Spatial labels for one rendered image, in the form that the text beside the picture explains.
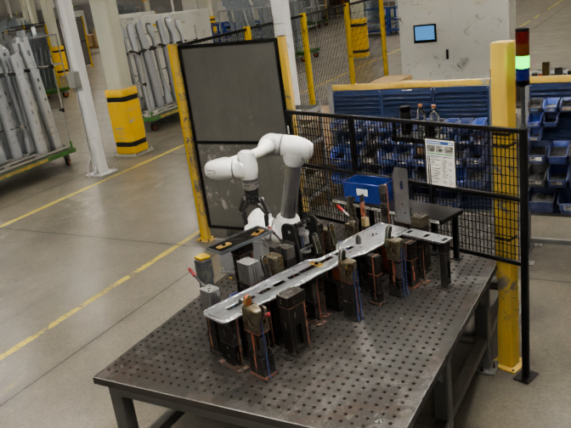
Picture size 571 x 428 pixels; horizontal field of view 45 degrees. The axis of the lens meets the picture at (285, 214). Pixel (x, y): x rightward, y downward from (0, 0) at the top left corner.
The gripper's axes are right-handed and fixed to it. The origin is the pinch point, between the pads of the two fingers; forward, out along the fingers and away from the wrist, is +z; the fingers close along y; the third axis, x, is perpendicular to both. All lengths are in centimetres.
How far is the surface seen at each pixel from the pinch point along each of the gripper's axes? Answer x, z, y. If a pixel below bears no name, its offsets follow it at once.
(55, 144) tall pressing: 452, 82, -671
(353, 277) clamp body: -2, 25, 57
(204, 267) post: -38.1, 10.4, -10.4
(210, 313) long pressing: -64, 22, 9
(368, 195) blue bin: 90, 13, 28
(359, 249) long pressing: 25, 22, 49
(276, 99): 229, -23, -114
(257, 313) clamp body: -65, 17, 37
